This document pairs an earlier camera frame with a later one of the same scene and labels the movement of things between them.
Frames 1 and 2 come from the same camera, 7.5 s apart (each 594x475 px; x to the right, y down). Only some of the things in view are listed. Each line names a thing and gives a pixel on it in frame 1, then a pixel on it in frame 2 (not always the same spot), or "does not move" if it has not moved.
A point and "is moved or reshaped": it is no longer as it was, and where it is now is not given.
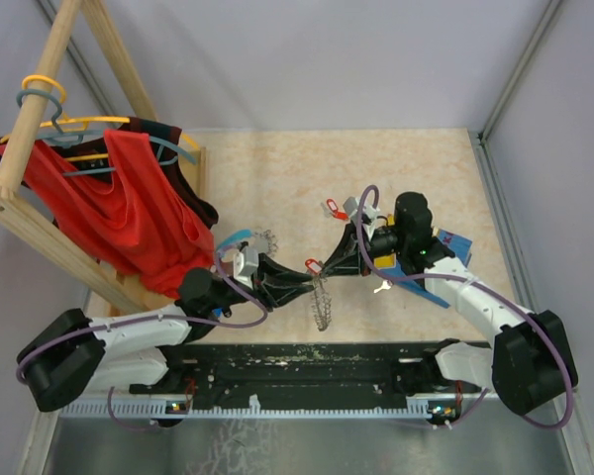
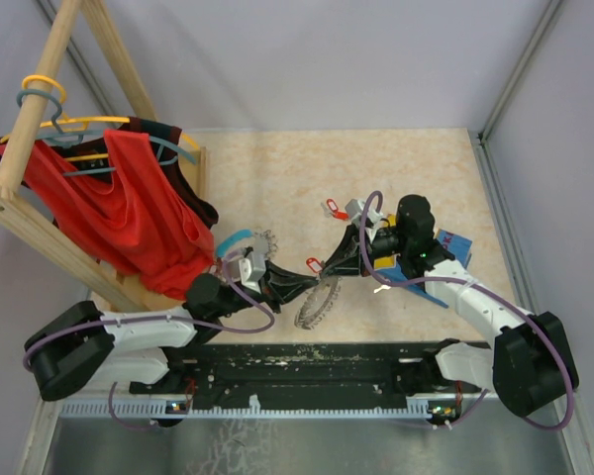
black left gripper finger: x=277 y=297 does not move
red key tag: x=312 y=264 does not move
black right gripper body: x=387 y=239 does not move
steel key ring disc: x=322 y=304 is moved or reshaped
